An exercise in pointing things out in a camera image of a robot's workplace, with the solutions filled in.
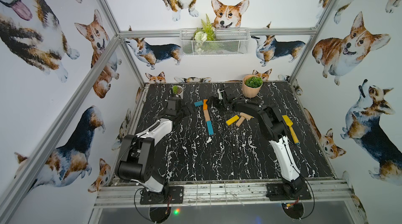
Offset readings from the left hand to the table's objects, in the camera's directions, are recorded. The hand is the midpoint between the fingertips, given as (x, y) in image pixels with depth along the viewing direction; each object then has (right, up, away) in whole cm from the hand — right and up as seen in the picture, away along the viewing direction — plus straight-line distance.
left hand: (189, 105), depth 93 cm
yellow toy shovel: (+62, -11, +4) cm, 63 cm away
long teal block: (+13, -16, +2) cm, 21 cm away
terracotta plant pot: (+40, +13, +13) cm, 44 cm away
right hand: (+11, 0, +10) cm, 15 cm away
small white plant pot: (-10, +9, +13) cm, 19 cm away
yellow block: (+27, -10, +7) cm, 29 cm away
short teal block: (+4, 0, +15) cm, 15 cm away
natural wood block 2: (+31, -11, +7) cm, 34 cm away
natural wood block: (+10, -7, +10) cm, 16 cm away
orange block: (+9, -2, +13) cm, 15 cm away
